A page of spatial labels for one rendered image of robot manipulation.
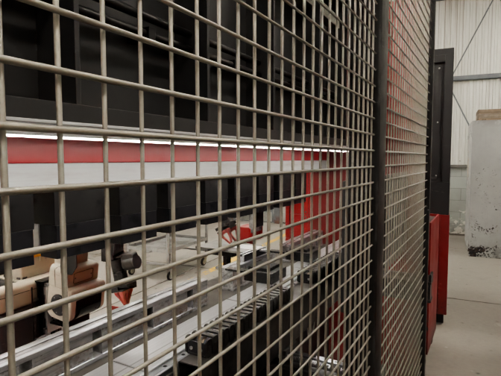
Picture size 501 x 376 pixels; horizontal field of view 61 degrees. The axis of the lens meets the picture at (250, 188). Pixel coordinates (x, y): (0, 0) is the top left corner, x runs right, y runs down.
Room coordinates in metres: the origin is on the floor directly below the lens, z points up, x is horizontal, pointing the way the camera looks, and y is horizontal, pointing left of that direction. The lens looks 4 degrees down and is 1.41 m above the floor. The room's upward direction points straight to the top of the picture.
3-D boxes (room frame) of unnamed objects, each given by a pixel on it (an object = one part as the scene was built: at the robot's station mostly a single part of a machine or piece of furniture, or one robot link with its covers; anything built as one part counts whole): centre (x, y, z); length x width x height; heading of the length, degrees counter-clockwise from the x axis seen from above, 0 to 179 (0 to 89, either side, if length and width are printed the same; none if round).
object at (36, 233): (1.07, 0.46, 1.26); 0.15 x 0.09 x 0.17; 150
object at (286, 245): (2.39, -0.30, 0.92); 0.50 x 0.06 x 0.10; 150
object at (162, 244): (5.31, 1.04, 0.47); 0.90 x 0.66 x 0.95; 156
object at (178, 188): (1.41, 0.26, 1.26); 0.15 x 0.09 x 0.17; 150
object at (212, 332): (1.05, 0.01, 1.02); 0.44 x 0.06 x 0.04; 150
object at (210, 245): (1.99, 0.10, 1.00); 0.26 x 0.18 x 0.01; 60
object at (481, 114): (6.36, -3.58, 2.05); 0.88 x 0.33 x 0.20; 156
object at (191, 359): (1.27, -0.13, 0.94); 1.02 x 0.06 x 0.12; 150
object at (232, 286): (1.86, 0.00, 0.92); 0.39 x 0.06 x 0.10; 150
